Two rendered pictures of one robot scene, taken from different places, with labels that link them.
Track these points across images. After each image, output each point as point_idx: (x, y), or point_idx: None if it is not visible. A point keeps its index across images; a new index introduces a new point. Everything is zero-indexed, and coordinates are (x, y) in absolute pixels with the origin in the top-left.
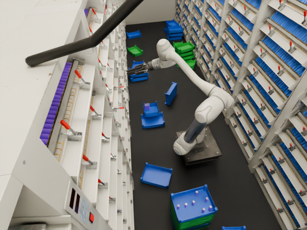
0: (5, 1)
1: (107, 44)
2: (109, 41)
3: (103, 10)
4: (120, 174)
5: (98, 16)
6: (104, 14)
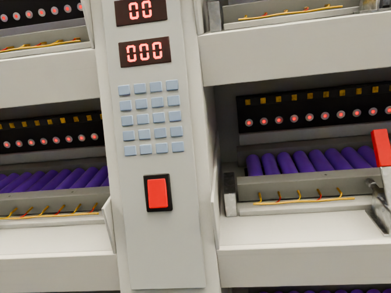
0: None
1: (14, 250)
2: (119, 280)
3: (120, 29)
4: None
5: (31, 56)
6: (107, 58)
